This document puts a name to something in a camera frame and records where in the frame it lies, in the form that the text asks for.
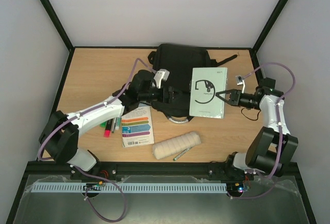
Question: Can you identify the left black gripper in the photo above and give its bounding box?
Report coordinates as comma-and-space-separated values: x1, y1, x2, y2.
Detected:
139, 85, 183, 103

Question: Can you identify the grey notebook with black logo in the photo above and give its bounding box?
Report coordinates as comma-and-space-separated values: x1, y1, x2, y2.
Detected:
189, 67, 227, 119

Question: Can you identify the black student backpack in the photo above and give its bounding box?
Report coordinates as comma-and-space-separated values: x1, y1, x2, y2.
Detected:
148, 43, 238, 124

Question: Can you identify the colourful paperback book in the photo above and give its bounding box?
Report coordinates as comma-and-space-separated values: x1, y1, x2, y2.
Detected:
121, 106, 154, 148

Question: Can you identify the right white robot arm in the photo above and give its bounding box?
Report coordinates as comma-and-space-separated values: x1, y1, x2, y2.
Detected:
215, 78, 298, 179

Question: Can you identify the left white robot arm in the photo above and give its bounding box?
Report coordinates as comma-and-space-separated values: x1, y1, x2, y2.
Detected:
37, 69, 190, 171

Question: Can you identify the beige rolled pencil case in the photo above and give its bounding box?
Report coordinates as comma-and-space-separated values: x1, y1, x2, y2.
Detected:
152, 132, 202, 159

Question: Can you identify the silver green marker pen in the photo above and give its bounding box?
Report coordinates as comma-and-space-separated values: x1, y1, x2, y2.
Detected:
173, 148, 191, 161

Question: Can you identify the white green glue stick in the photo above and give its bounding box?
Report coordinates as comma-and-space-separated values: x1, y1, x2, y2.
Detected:
115, 117, 121, 130

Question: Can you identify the black blue pen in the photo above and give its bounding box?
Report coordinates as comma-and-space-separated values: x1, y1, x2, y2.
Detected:
111, 118, 117, 133

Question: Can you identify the pink highlighter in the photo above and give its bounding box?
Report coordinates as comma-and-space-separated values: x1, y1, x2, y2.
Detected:
104, 119, 113, 138

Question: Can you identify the green highlighter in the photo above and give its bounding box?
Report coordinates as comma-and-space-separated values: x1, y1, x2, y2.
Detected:
100, 121, 107, 127

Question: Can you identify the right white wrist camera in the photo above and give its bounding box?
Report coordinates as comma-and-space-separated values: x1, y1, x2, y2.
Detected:
235, 75, 245, 93

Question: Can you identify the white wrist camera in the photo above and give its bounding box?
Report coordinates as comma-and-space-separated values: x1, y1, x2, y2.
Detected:
235, 75, 245, 93
154, 69, 170, 89

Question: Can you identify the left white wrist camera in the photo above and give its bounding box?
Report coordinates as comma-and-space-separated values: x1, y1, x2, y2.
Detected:
154, 69, 170, 89

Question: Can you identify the light blue slotted cable duct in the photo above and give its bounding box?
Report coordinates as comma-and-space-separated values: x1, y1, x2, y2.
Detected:
31, 182, 227, 194

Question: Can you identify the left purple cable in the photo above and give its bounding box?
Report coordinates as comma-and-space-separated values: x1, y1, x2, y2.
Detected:
37, 58, 128, 221

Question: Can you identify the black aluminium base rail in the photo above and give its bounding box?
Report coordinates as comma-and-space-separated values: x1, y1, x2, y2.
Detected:
25, 161, 300, 181

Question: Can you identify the black enclosure frame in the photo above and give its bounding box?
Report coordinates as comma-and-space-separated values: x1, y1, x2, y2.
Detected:
6, 0, 316, 223

